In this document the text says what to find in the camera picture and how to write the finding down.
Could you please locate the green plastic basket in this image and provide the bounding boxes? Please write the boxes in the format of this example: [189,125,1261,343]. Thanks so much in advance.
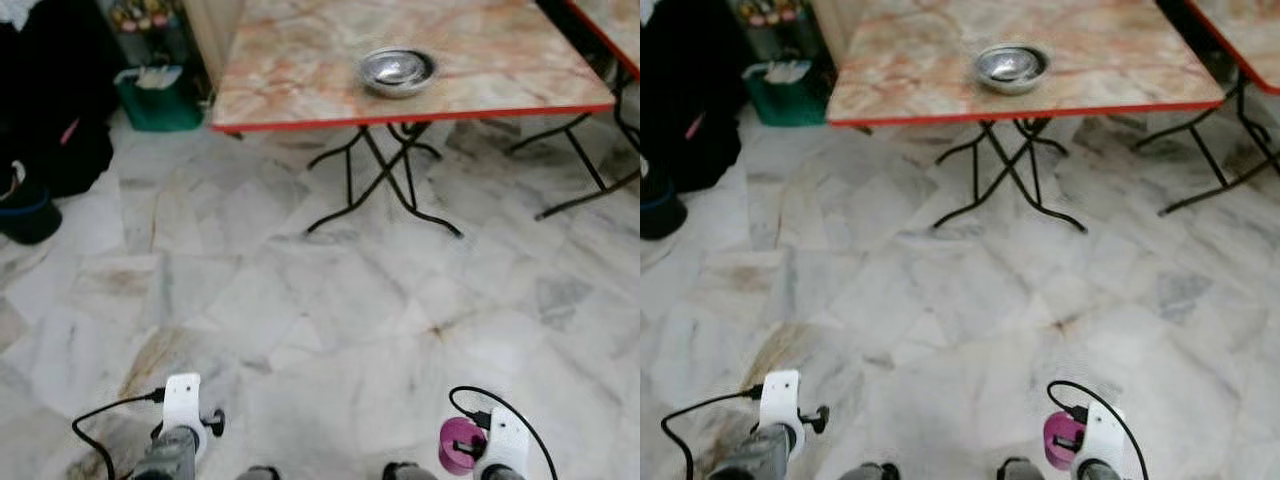
[742,60,831,128]
[113,64,208,134]

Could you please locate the pink plastic cup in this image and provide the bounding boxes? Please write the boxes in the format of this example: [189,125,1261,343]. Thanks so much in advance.
[438,417,488,477]
[1042,410,1089,471]

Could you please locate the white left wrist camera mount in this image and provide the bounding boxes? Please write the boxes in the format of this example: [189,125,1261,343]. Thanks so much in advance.
[758,370,806,451]
[160,373,208,461]

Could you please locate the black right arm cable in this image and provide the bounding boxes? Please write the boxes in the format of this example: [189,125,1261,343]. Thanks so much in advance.
[448,385,561,480]
[1047,380,1151,480]

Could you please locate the steel bowl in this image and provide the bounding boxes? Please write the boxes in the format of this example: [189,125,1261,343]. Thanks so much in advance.
[356,46,439,100]
[973,43,1052,97]

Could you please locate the light wooden cabinet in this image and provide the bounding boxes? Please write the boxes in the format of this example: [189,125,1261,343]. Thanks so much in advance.
[808,0,853,86]
[183,0,248,89]

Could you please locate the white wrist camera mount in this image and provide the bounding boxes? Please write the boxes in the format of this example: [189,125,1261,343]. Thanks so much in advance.
[758,370,806,451]
[1075,405,1126,471]
[160,373,208,461]
[480,405,531,476]

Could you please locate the dark bucket blue rim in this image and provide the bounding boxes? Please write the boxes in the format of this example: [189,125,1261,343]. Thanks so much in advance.
[640,170,689,242]
[0,160,64,247]

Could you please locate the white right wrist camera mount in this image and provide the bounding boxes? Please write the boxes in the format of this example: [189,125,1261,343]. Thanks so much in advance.
[1075,405,1126,471]
[480,405,531,476]

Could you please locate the shelf of small bottles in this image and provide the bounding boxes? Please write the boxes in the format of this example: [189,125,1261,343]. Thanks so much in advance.
[98,0,191,66]
[728,0,816,61]

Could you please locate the black fabric pile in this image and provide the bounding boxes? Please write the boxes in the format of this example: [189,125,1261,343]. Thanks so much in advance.
[640,0,743,196]
[0,0,119,201]

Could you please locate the marble pattern table red edge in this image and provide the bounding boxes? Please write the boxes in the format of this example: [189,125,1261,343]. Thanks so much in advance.
[1188,0,1280,96]
[210,0,618,134]
[562,0,641,79]
[826,0,1227,128]

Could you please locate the black metal table legs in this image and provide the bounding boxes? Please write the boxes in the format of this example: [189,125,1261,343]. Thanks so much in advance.
[505,70,641,221]
[1133,75,1280,217]
[933,118,1089,234]
[305,120,466,239]

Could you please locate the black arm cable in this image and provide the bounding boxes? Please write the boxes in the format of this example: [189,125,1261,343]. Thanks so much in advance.
[660,385,766,480]
[1047,380,1151,480]
[72,388,166,480]
[448,385,561,480]

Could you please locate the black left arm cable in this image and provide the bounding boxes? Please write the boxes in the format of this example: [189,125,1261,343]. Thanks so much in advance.
[660,385,766,480]
[72,388,166,480]

